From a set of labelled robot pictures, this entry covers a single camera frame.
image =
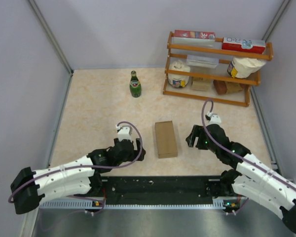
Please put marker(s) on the red white box right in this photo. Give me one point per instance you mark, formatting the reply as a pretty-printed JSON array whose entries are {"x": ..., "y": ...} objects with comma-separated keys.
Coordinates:
[{"x": 243, "y": 45}]

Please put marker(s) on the large white bag right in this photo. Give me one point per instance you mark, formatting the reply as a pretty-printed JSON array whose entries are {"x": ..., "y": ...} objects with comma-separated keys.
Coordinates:
[{"x": 240, "y": 67}]

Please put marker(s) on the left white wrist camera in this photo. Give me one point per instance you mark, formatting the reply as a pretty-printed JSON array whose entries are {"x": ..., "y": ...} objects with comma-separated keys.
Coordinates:
[{"x": 124, "y": 132}]

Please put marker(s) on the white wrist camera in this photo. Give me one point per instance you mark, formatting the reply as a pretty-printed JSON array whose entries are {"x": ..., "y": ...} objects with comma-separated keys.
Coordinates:
[
  {"x": 213, "y": 118},
  {"x": 124, "y": 132}
]

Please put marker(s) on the wooden shelf rack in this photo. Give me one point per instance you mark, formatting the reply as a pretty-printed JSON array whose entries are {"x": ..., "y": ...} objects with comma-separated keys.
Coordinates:
[{"x": 180, "y": 48}]

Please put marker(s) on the brown brick block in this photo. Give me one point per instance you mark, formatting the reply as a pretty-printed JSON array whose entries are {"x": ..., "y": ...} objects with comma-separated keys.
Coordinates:
[{"x": 220, "y": 87}]

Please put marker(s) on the white bag left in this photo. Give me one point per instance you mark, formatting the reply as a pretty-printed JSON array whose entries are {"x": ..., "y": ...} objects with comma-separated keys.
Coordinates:
[{"x": 178, "y": 80}]

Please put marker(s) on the green glass bottle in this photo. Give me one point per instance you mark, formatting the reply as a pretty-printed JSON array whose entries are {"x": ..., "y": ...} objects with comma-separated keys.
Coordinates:
[{"x": 135, "y": 85}]

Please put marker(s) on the crumpled brown paper bag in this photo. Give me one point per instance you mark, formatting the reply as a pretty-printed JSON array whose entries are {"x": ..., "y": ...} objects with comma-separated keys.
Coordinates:
[{"x": 232, "y": 87}]

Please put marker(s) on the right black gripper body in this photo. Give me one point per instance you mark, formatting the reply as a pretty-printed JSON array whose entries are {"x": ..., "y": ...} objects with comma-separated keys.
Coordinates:
[{"x": 207, "y": 145}]

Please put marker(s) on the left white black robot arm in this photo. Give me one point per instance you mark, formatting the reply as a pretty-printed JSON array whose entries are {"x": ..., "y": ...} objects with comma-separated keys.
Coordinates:
[{"x": 81, "y": 177}]

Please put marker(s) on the tan cardboard block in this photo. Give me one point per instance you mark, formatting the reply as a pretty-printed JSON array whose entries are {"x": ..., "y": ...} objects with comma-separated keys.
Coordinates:
[{"x": 201, "y": 84}]

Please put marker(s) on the brown cardboard box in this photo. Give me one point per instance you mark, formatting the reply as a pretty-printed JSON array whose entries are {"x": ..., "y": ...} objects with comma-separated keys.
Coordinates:
[{"x": 166, "y": 140}]

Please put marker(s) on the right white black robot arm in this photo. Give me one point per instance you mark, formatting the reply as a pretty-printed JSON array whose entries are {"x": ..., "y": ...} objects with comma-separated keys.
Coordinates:
[{"x": 248, "y": 176}]

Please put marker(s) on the clear plastic container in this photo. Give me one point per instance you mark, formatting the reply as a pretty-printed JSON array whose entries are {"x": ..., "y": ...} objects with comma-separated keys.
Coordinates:
[{"x": 200, "y": 61}]

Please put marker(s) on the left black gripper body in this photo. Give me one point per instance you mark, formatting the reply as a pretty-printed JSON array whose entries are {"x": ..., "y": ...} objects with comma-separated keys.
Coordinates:
[{"x": 136, "y": 152}]

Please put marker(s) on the right aluminium frame post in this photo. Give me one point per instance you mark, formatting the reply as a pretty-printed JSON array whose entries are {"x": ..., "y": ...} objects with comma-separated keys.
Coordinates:
[{"x": 276, "y": 19}]

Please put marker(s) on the red foil box left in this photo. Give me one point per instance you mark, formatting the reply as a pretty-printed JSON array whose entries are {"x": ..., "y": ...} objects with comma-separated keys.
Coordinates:
[{"x": 195, "y": 35}]

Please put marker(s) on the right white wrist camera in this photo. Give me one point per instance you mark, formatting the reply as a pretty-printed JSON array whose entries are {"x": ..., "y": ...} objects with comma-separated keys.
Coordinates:
[{"x": 213, "y": 118}]

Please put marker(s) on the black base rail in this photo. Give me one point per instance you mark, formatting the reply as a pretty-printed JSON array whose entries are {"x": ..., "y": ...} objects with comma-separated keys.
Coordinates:
[{"x": 161, "y": 190}]

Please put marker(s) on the aluminium corner frame post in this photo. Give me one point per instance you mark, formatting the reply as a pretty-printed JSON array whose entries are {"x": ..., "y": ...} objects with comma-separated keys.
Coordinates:
[{"x": 49, "y": 35}]

